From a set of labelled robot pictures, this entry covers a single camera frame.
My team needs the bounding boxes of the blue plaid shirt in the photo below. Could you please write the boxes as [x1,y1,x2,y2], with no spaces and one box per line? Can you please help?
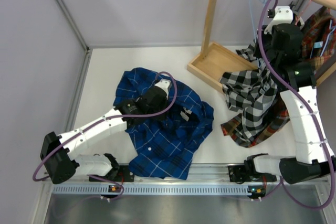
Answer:
[126,81,214,168]

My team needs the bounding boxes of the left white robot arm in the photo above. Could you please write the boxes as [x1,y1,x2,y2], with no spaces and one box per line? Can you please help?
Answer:
[40,81,170,184]

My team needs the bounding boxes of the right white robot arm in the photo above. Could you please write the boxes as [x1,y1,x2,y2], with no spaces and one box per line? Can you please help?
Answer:
[244,24,335,184]

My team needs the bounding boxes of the red brown plaid shirt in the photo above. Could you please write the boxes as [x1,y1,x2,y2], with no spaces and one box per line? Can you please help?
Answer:
[220,7,335,148]

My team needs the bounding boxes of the blue hanger under red shirt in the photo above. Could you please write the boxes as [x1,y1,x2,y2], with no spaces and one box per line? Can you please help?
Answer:
[310,19,335,58]

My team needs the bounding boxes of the black white checkered shirt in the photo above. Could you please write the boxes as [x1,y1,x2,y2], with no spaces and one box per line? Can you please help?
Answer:
[219,40,290,148]

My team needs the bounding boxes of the wooden clothes rack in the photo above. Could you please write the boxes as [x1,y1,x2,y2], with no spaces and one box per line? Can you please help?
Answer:
[187,0,335,92]

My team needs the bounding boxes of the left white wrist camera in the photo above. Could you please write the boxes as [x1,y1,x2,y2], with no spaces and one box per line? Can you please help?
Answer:
[154,79,172,95]

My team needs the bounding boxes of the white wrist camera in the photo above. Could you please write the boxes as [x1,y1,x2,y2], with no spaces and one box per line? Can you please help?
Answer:
[264,6,293,35]
[154,79,172,95]

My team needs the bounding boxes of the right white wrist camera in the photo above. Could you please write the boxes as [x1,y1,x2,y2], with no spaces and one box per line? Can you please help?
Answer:
[264,6,293,35]

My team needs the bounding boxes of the pink wire hanger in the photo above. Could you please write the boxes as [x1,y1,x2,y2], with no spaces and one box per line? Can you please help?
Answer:
[295,0,312,26]

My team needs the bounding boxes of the aluminium corner frame profile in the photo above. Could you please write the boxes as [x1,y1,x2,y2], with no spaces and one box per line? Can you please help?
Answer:
[39,0,92,130]

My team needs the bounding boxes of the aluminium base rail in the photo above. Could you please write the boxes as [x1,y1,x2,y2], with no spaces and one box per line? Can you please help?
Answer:
[41,155,330,184]

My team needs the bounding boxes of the grey slotted cable duct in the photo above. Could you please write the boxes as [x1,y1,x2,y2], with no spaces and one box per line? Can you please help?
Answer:
[52,183,265,196]

